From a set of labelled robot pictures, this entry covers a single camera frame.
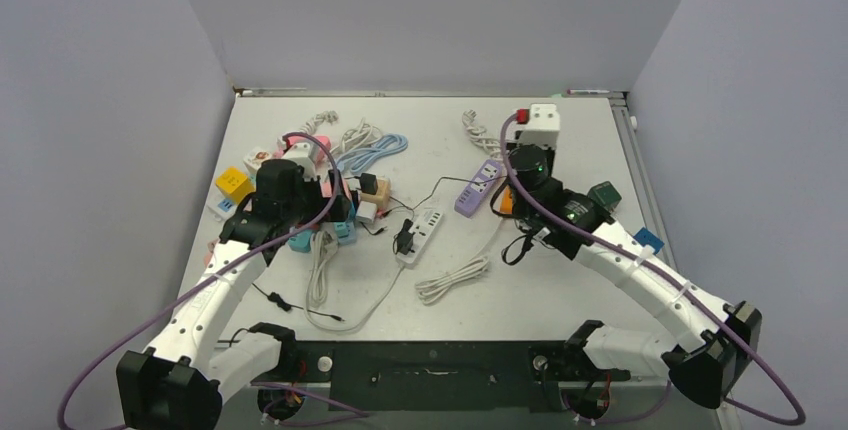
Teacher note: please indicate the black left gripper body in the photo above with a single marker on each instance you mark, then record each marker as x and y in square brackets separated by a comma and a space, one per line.
[308, 202]

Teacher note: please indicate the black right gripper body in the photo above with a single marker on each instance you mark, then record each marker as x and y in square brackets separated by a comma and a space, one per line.
[519, 211]

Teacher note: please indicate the orange power strip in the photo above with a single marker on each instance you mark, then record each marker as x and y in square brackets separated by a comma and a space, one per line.
[506, 202]

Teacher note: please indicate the purple USB power strip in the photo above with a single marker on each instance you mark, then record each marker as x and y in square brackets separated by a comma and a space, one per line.
[477, 189]

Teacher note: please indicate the green cube socket adapter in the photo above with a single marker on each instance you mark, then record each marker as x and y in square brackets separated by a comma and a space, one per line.
[606, 195]

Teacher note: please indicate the black plug adapter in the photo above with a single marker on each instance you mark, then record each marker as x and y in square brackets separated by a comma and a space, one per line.
[403, 240]

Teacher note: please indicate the white USB power strip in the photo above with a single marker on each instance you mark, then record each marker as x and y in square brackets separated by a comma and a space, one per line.
[424, 227]

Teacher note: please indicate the blue cube socket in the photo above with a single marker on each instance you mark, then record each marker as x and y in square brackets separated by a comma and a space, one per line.
[647, 238]

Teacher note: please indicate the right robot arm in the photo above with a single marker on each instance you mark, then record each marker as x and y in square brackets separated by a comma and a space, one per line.
[701, 347]

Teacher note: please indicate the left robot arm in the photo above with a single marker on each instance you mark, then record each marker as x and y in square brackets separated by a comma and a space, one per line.
[179, 381]

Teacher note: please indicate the teal cube socket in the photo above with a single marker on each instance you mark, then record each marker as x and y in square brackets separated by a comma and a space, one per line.
[301, 243]

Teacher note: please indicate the white picture cube socket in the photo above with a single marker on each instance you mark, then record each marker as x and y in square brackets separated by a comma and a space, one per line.
[254, 159]

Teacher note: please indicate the yellow cube socket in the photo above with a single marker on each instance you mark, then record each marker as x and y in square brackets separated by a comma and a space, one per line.
[234, 185]

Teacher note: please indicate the white plug adapter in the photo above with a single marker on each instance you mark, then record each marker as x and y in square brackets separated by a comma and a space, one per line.
[366, 212]

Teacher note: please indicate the beige cube socket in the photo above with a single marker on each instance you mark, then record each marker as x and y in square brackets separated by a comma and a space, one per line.
[377, 192]

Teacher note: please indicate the pink triangular power strip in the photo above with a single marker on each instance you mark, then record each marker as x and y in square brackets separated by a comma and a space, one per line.
[316, 154]

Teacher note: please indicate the white flat power strip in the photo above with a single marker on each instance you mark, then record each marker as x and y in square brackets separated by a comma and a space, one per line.
[220, 207]

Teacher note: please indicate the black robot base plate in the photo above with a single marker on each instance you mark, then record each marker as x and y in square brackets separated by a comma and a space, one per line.
[443, 375]

